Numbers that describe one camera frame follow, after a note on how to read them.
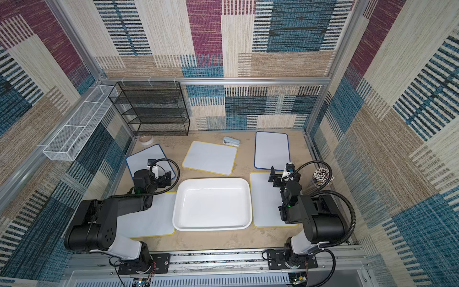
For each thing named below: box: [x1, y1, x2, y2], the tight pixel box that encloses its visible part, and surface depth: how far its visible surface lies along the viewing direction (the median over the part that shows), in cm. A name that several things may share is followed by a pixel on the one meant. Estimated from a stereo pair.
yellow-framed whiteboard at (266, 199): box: [249, 172, 299, 228], surface depth 91 cm
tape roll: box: [139, 133, 154, 146], surface depth 118 cm
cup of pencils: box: [311, 167, 335, 186], surface depth 80 cm
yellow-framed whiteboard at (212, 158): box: [181, 140, 238, 176], surface depth 112 cm
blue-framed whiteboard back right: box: [254, 130, 291, 171], surface depth 114 cm
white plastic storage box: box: [172, 177, 253, 232], surface depth 91 cm
